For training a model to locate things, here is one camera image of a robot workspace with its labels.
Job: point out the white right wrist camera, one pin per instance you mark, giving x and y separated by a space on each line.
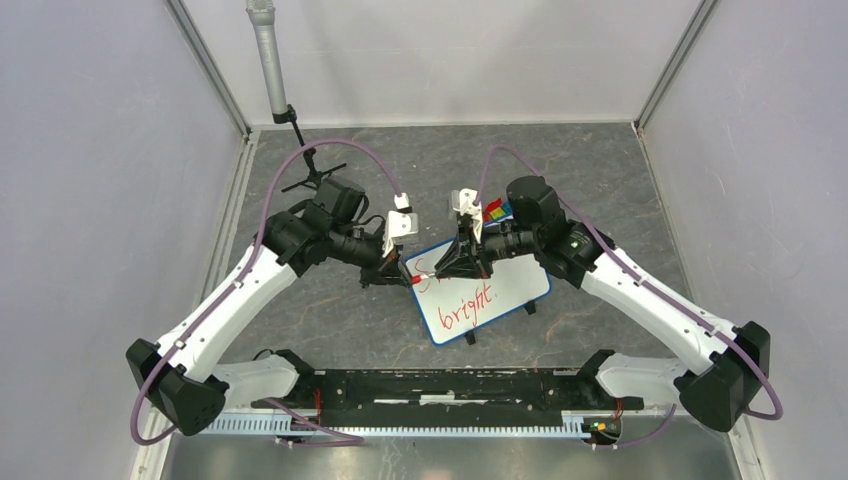
466 203

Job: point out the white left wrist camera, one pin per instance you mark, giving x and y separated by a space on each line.
401 225

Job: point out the blue framed whiteboard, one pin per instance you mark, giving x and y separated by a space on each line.
451 308

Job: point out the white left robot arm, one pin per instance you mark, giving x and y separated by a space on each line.
181 374

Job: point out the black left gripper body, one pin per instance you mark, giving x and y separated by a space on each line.
390 258

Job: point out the slotted aluminium cable duct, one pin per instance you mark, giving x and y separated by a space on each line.
278 423

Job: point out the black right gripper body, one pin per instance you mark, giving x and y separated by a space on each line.
466 234

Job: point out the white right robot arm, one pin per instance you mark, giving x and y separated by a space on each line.
717 367

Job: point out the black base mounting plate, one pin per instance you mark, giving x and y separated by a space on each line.
417 398

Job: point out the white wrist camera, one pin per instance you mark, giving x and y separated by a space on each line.
466 203
401 225

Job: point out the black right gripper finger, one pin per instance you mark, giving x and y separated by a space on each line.
473 267
455 251

